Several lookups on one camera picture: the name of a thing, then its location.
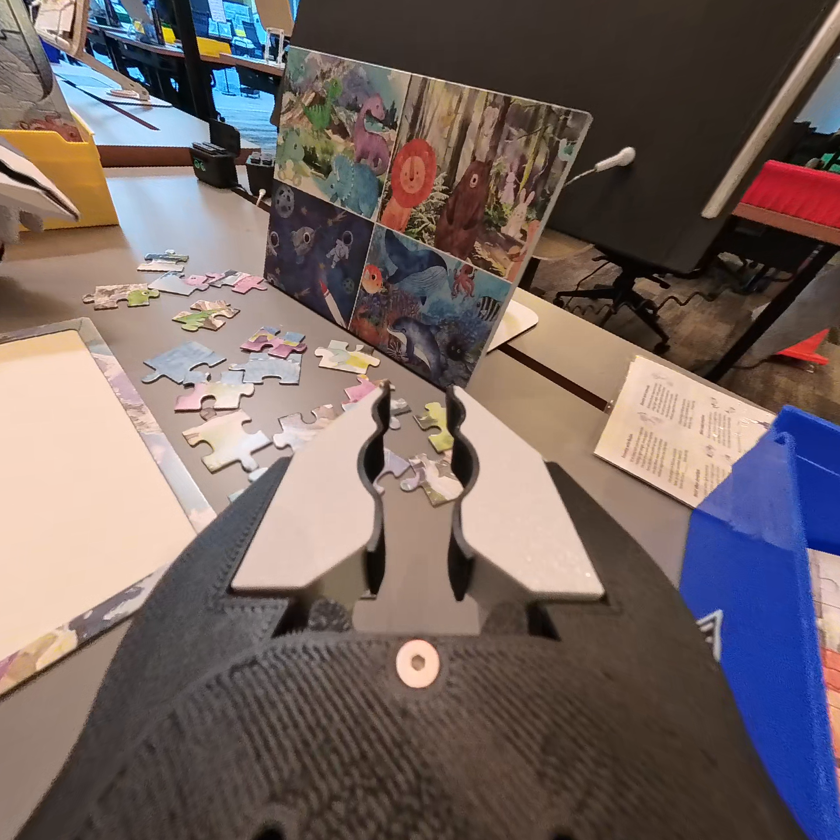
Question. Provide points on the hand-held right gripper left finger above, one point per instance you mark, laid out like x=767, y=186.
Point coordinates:
x=308, y=525

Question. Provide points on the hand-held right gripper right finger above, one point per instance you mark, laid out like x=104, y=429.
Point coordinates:
x=531, y=525

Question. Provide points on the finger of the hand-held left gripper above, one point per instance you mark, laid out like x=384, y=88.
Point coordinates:
x=39, y=197
x=13, y=161

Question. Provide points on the pile of jigsaw pieces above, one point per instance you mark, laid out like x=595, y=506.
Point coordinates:
x=229, y=439

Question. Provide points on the green dinosaur head jigsaw piece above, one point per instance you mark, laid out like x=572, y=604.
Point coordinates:
x=118, y=296

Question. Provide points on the pink yellow joined jigsaw piece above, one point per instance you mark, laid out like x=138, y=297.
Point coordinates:
x=275, y=344

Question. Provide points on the green beige jigsaw piece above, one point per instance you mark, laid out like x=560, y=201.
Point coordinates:
x=203, y=318

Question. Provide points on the puzzle tray with painted border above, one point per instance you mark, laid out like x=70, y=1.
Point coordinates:
x=79, y=472

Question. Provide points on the yellow plastic bin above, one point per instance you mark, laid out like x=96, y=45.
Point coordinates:
x=72, y=177

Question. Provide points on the ocean jigsaw puzzle board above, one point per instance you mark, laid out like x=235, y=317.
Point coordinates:
x=26, y=72

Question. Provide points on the wooden easel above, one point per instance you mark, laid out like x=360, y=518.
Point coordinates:
x=134, y=92

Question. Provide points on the printed paper sheet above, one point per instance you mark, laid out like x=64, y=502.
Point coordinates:
x=676, y=433

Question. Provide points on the black device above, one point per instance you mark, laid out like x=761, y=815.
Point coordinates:
x=213, y=164

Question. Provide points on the black pole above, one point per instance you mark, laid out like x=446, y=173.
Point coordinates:
x=190, y=52

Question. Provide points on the blue plastic bin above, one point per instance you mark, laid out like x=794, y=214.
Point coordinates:
x=741, y=623

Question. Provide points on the black office chair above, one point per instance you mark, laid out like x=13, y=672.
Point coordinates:
x=620, y=289

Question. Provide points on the red object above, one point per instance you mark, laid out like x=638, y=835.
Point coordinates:
x=807, y=348

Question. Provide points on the illustrated puzzle box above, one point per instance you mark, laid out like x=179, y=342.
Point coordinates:
x=407, y=197

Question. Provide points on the red covered desk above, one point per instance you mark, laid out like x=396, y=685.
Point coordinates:
x=800, y=187

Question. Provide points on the large black monitor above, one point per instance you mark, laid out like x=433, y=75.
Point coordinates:
x=590, y=65

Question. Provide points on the grey metal bar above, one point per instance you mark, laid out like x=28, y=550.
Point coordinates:
x=768, y=118

